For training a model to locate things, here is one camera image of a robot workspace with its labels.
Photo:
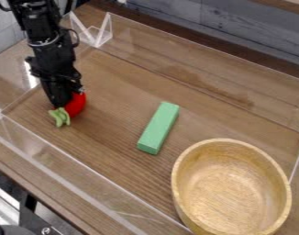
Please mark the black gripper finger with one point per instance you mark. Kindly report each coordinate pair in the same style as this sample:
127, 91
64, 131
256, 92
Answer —
54, 93
70, 88

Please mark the black device at corner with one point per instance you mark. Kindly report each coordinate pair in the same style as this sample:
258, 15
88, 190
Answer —
31, 225

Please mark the green rectangular block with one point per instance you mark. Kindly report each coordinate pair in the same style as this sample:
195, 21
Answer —
158, 128

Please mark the red plush strawberry toy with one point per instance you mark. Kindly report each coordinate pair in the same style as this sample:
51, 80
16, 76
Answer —
63, 114

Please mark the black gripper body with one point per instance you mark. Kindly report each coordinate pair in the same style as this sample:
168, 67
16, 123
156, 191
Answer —
56, 73

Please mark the wooden bowl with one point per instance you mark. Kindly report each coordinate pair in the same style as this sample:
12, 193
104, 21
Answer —
230, 189

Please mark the clear acrylic corner bracket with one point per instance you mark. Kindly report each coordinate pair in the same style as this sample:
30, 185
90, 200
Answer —
92, 36

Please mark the clear acrylic enclosure wall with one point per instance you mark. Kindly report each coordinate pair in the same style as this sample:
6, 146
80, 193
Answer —
84, 169

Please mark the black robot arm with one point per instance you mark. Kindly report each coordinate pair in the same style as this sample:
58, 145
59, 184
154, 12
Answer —
39, 19

